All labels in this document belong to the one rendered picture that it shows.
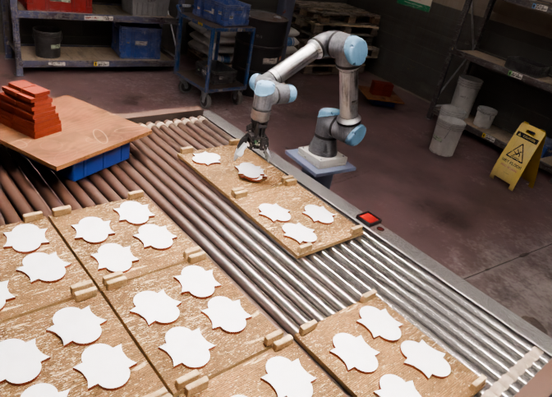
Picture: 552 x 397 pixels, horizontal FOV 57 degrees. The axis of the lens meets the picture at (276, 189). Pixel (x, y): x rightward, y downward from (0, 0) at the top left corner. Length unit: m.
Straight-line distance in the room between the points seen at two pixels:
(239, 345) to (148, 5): 5.23
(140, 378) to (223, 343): 0.23
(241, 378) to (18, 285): 0.67
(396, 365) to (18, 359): 0.95
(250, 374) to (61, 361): 0.45
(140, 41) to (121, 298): 5.06
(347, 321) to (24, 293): 0.91
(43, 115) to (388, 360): 1.49
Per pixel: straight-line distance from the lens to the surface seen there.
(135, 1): 6.18
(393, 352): 1.52
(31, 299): 1.52
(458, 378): 1.54
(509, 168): 5.41
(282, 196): 2.07
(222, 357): 1.36
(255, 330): 1.44
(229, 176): 2.15
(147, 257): 1.64
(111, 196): 1.98
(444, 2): 7.43
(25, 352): 1.38
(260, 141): 2.05
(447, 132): 5.57
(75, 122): 2.26
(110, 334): 1.41
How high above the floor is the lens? 1.94
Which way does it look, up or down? 29 degrees down
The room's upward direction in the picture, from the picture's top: 12 degrees clockwise
